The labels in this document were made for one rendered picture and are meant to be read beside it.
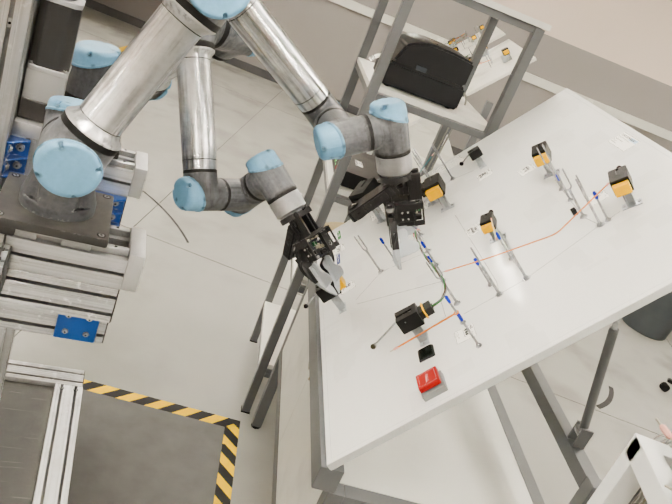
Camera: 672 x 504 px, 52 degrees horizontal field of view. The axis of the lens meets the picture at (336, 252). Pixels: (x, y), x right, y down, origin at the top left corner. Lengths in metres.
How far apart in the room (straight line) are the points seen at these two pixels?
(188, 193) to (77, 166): 0.30
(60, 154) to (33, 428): 1.29
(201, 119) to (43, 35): 0.38
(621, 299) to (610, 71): 7.88
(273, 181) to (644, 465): 0.96
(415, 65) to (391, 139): 1.13
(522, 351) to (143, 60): 0.92
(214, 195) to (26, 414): 1.18
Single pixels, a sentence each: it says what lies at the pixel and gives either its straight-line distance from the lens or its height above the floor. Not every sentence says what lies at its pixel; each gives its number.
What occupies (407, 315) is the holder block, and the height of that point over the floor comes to 1.16.
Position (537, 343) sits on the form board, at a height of 1.28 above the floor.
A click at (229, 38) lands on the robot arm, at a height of 1.57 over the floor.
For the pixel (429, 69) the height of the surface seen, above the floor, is 1.57.
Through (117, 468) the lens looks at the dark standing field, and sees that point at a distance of 2.65.
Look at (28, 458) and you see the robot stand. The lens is 2.33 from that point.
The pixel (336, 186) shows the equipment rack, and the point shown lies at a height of 1.08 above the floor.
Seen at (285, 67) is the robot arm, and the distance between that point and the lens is 1.45.
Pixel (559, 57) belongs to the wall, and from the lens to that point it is 9.14.
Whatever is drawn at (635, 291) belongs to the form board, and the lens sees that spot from 1.50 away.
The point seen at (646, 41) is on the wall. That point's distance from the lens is 9.38.
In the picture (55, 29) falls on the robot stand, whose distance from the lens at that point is 1.67.
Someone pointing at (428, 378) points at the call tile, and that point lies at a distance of 1.51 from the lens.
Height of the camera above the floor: 1.85
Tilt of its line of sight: 23 degrees down
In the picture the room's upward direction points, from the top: 23 degrees clockwise
